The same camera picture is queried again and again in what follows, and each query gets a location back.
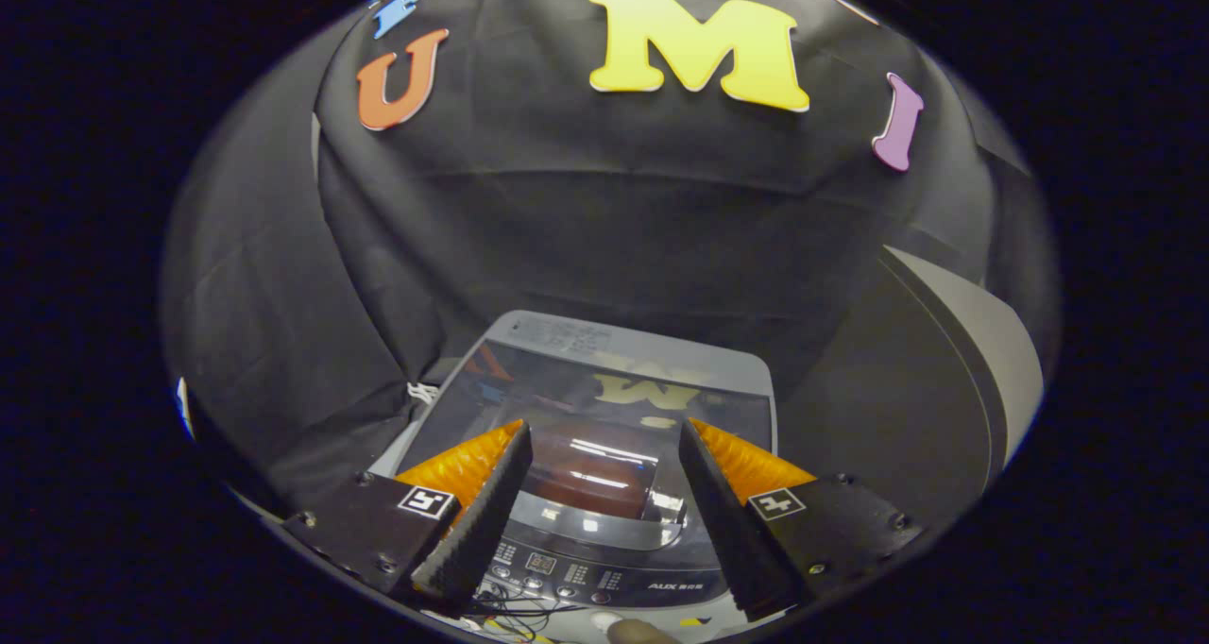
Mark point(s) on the black backdrop cloth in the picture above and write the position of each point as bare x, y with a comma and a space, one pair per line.
614, 219

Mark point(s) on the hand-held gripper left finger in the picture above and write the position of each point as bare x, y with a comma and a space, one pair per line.
486, 521

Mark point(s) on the grey washing machine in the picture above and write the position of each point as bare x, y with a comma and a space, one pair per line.
614, 568

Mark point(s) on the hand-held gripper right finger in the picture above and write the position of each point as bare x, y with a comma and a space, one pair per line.
727, 521

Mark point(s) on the beige cabinet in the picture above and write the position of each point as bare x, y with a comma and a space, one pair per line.
907, 389

